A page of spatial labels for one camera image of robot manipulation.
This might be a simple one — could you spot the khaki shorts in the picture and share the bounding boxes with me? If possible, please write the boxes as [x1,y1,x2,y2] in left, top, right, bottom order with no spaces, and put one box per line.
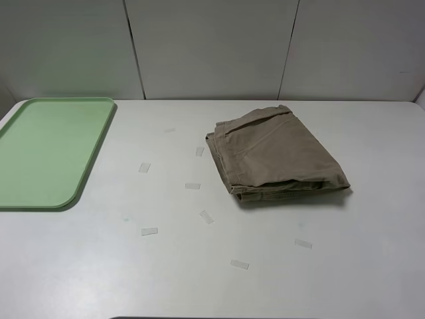
[205,105,351,202]

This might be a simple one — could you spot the green plastic tray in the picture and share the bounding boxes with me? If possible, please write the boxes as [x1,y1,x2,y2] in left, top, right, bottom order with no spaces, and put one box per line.
[1,98,115,210]

